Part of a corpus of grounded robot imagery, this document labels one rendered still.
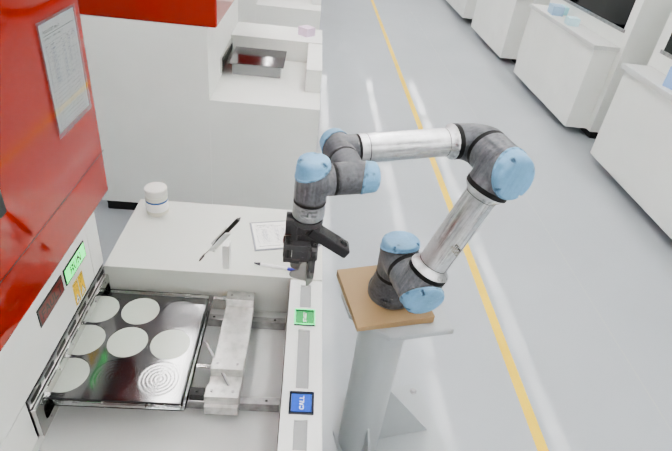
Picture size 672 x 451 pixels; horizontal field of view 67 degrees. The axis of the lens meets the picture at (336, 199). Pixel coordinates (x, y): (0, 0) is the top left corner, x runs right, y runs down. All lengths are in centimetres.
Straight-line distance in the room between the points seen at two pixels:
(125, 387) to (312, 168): 69
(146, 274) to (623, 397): 229
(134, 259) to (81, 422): 45
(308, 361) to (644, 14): 465
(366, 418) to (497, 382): 87
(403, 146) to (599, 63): 430
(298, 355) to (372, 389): 64
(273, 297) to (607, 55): 446
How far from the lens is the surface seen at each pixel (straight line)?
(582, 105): 558
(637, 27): 542
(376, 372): 185
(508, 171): 126
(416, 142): 130
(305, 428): 121
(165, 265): 156
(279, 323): 154
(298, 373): 129
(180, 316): 150
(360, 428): 211
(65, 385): 141
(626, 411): 292
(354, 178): 112
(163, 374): 138
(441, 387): 259
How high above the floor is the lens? 197
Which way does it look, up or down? 33 degrees down
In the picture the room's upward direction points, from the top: 7 degrees clockwise
